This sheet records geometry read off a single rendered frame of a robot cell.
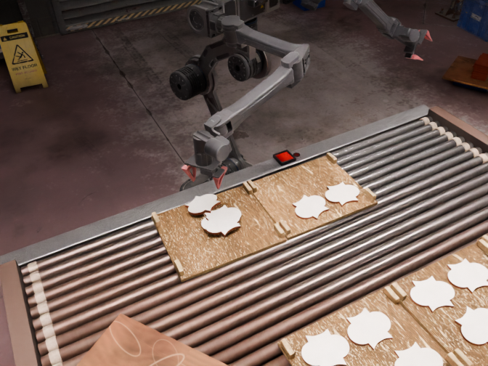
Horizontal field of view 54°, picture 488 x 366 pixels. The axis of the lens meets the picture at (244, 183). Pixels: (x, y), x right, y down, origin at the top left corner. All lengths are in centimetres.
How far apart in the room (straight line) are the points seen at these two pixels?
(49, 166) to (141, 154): 71
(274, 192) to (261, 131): 206
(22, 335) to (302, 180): 117
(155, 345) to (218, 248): 48
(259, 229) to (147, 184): 186
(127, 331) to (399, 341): 80
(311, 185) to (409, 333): 73
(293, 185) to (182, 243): 53
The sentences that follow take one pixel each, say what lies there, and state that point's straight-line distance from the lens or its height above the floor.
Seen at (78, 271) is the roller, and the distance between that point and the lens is 182.
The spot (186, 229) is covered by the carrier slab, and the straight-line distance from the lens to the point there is 183.
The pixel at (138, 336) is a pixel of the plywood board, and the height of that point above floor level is 104.
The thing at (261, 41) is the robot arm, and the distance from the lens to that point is 190.
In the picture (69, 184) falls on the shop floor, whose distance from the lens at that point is 375.
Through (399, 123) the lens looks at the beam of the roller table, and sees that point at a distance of 248.
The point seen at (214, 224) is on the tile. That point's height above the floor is 97.
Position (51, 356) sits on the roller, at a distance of 164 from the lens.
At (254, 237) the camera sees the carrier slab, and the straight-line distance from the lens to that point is 178.
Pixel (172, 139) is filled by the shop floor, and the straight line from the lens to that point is 398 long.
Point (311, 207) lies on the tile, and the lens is 188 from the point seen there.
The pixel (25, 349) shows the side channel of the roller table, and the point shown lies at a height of 95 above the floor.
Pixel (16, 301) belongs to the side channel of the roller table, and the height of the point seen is 95.
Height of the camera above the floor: 223
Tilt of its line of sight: 40 degrees down
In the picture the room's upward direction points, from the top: 3 degrees counter-clockwise
